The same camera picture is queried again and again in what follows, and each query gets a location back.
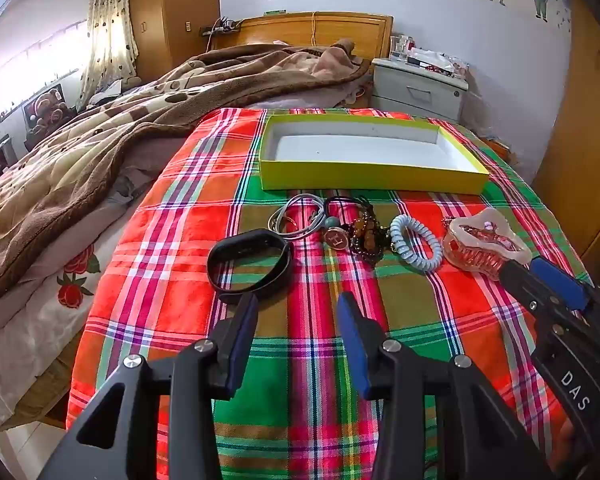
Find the amber and garnet bead bracelet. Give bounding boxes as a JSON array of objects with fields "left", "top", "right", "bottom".
[{"left": 349, "top": 205, "right": 392, "bottom": 263}]

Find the red green plaid cloth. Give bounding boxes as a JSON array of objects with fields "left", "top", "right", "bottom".
[{"left": 65, "top": 107, "right": 588, "bottom": 480}]

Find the yellow-green cardboard box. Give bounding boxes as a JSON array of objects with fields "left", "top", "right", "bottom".
[{"left": 258, "top": 113, "right": 491, "bottom": 196}]

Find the power strip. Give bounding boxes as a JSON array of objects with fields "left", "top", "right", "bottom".
[{"left": 200, "top": 16, "right": 242, "bottom": 36}]

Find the wooden wardrobe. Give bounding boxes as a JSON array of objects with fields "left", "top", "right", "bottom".
[{"left": 127, "top": 0, "right": 222, "bottom": 81}]

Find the grey nightstand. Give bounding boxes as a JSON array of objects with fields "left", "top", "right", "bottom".
[{"left": 370, "top": 57, "right": 468, "bottom": 122}]

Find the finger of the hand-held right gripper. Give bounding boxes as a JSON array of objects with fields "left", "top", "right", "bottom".
[
  {"left": 529, "top": 258, "right": 594, "bottom": 314},
  {"left": 499, "top": 261, "right": 582, "bottom": 334}
]

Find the clutter of small nightstand things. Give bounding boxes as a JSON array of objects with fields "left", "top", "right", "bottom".
[{"left": 410, "top": 46, "right": 469, "bottom": 79}]

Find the pearly pink hair claw clip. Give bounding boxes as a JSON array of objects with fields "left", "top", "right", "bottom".
[{"left": 442, "top": 207, "right": 533, "bottom": 281}]

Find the brown teddy bear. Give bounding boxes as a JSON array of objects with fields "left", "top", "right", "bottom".
[{"left": 27, "top": 87, "right": 75, "bottom": 137}]

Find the black wristband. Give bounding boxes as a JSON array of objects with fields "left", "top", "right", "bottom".
[{"left": 206, "top": 228, "right": 295, "bottom": 297}]

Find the wooden door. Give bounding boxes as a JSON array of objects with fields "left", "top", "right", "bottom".
[{"left": 532, "top": 0, "right": 600, "bottom": 261}]

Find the light blue spiral hair tie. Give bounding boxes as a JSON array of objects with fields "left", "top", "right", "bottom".
[{"left": 389, "top": 214, "right": 443, "bottom": 273}]

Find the wooden headboard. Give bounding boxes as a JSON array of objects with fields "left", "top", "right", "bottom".
[{"left": 237, "top": 12, "right": 395, "bottom": 61}]

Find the orange box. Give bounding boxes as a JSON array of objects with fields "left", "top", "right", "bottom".
[{"left": 480, "top": 135, "right": 512, "bottom": 162}]

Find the floral bed sheet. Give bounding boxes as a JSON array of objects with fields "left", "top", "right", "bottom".
[{"left": 0, "top": 200, "right": 131, "bottom": 433}]

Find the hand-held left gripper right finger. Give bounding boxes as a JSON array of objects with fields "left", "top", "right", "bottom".
[{"left": 336, "top": 290, "right": 556, "bottom": 480}]

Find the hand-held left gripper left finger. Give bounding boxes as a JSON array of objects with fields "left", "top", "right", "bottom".
[{"left": 37, "top": 291, "right": 261, "bottom": 480}]

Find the window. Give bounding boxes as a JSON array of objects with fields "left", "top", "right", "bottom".
[{"left": 0, "top": 19, "right": 90, "bottom": 122}]

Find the black hair tie teal bead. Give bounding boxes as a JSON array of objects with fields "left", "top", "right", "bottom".
[{"left": 321, "top": 196, "right": 371, "bottom": 251}]

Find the brown patterned blanket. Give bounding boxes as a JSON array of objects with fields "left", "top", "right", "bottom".
[{"left": 0, "top": 42, "right": 371, "bottom": 311}]

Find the grey cord bracelet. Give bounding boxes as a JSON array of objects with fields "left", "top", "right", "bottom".
[{"left": 267, "top": 194, "right": 327, "bottom": 240}]

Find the spotted curtain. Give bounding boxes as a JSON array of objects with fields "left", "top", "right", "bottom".
[{"left": 77, "top": 0, "right": 142, "bottom": 107}]

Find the clear glass container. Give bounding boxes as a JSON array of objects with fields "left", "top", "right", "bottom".
[{"left": 390, "top": 35, "right": 414, "bottom": 62}]

